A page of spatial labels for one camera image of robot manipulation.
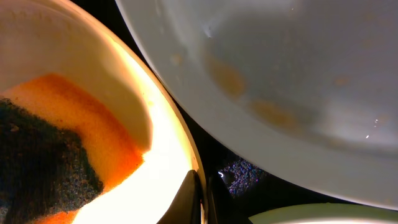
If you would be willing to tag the green plate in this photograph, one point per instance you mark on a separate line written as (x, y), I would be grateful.
(325, 213)
(304, 89)

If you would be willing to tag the round black tray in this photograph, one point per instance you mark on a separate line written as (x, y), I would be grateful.
(251, 189)

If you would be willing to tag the green plate near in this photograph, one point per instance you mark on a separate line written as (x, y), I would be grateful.
(325, 213)

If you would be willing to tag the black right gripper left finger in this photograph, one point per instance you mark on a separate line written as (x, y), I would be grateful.
(186, 206)

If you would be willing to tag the orange green sponge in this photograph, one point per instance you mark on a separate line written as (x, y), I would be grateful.
(60, 149)

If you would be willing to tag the yellow plate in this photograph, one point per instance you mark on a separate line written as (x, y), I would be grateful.
(40, 38)

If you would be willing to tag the green plate far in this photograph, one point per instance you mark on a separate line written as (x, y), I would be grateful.
(304, 89)

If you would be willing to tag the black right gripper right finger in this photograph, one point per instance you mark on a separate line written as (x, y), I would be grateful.
(221, 206)

